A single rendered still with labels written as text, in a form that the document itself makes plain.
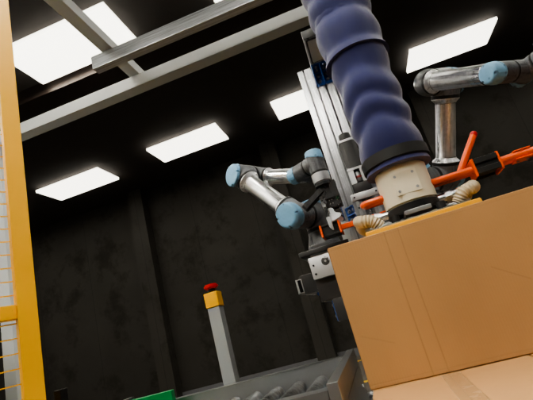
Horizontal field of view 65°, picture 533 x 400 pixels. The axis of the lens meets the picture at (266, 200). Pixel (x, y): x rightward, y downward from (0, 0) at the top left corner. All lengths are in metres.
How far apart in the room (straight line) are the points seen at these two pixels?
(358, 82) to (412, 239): 0.57
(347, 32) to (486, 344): 1.07
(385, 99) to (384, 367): 0.83
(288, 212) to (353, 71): 0.64
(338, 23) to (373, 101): 0.33
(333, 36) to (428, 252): 0.82
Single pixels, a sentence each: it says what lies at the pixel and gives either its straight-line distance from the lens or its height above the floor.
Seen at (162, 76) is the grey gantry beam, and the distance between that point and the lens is 4.00.
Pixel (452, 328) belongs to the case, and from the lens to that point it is 1.25.
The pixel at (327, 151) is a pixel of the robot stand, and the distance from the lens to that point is 2.17.
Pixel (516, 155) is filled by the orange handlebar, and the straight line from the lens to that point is 1.51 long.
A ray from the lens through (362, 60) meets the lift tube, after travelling 1.54.
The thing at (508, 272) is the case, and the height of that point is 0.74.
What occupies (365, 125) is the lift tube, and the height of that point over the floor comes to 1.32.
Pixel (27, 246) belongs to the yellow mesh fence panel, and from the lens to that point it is 1.41.
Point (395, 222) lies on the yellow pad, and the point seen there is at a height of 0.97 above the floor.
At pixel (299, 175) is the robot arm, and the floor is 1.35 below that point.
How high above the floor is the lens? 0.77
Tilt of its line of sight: 17 degrees up
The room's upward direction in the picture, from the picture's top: 15 degrees counter-clockwise
